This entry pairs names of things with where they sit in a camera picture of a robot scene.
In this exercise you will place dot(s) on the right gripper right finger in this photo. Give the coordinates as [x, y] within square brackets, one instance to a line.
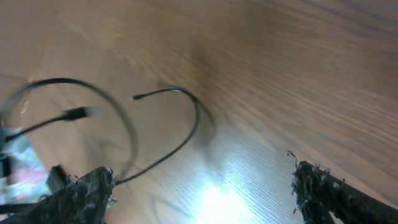
[320, 198]

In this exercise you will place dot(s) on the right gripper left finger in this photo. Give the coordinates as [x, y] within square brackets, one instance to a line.
[82, 201]

